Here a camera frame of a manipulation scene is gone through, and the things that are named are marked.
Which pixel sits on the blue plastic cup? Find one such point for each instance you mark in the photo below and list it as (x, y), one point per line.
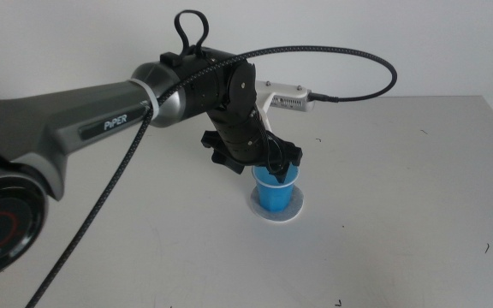
(274, 199)

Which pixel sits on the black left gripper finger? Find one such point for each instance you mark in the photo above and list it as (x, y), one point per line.
(228, 161)
(279, 171)

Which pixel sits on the grey round cup mat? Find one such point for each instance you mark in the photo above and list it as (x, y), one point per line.
(297, 204)

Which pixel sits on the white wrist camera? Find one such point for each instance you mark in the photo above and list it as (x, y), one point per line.
(289, 100)

